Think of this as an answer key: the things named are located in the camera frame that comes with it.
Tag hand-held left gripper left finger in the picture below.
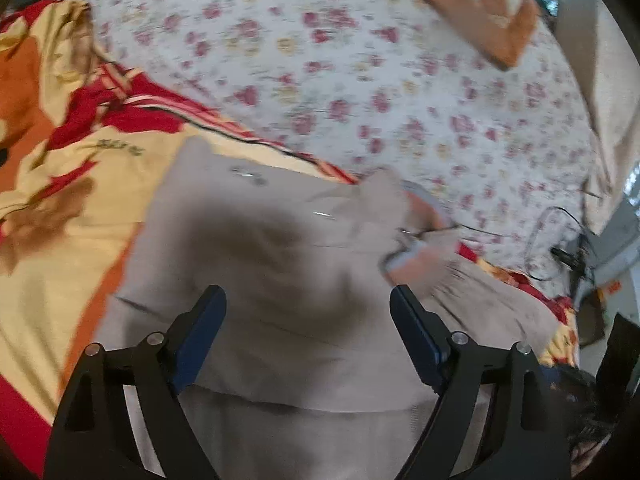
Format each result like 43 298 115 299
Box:
44 284 228 480

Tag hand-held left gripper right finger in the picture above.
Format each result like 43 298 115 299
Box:
389 284 573 480

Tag beige pants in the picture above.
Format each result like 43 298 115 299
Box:
97 137 561 480

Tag red yellow orange printed blanket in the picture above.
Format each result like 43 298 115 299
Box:
0 0 581 478

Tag white floral bed sheet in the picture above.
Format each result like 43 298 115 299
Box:
50 0 611 281

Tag beige curtain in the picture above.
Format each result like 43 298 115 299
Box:
555 0 640 233

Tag orange checkered pillow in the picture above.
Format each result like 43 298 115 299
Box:
365 0 543 71

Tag black cable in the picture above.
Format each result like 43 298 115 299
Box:
525 205 596 281

